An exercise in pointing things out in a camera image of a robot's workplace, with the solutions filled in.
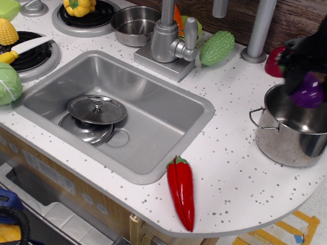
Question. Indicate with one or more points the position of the stove burner back middle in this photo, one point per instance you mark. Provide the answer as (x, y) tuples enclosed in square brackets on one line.
[(94, 24)]

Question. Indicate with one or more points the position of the steel lid underneath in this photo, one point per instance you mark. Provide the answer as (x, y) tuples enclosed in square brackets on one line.
[(93, 134)]

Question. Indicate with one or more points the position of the purple toy eggplant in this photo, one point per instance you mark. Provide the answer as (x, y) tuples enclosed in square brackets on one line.
[(310, 93)]

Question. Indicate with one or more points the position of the grey hanging post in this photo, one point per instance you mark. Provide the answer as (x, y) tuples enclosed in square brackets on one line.
[(219, 8)]

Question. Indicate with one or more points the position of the large steel pot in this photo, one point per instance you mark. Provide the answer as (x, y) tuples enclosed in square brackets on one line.
[(288, 134)]

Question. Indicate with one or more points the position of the green toy bitter gourd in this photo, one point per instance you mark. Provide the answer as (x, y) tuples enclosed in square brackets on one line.
[(217, 48)]

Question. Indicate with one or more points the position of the green plastic box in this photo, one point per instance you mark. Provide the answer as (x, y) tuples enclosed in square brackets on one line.
[(9, 9)]

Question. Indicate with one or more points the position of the grey toy sink basin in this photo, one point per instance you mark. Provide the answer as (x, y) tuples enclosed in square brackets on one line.
[(162, 119)]

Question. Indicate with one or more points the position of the steel lid with knob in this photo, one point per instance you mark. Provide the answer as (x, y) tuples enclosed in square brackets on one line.
[(97, 109)]

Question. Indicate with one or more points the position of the small steel pot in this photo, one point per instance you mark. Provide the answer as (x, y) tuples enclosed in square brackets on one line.
[(134, 25)]

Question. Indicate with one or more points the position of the grey stove knob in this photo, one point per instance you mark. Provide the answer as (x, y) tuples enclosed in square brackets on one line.
[(34, 8)]

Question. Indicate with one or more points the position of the grey oven door handle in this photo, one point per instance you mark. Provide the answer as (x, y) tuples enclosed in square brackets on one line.
[(64, 217)]

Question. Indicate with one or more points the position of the stove burner front left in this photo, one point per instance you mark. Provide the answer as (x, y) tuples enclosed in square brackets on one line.
[(37, 62)]

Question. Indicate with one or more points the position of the yellow toy bell pepper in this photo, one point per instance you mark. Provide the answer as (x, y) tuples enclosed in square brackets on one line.
[(79, 8)]

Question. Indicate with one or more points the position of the yellow handled toy knife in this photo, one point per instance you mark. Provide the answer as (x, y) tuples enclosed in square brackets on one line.
[(17, 50)]

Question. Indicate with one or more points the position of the red toy fruit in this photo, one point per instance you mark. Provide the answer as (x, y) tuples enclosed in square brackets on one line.
[(272, 67)]

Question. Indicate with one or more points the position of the red toy chili pepper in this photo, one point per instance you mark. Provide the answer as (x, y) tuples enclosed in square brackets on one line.
[(180, 182)]

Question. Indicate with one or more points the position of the orange toy carrot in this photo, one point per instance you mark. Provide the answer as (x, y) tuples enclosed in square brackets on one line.
[(179, 21)]

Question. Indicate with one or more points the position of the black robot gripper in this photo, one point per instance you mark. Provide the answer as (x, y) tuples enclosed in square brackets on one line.
[(302, 55)]

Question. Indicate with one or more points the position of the green toy cabbage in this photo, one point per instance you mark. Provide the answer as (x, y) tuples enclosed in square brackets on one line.
[(10, 84)]

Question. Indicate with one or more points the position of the grey post with base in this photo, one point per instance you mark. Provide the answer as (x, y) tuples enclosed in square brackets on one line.
[(254, 53)]

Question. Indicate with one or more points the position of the grey toy faucet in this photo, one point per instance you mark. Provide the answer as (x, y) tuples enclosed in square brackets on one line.
[(168, 54)]

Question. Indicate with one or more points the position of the yellow toy corn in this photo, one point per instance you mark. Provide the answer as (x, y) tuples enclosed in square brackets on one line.
[(8, 33)]

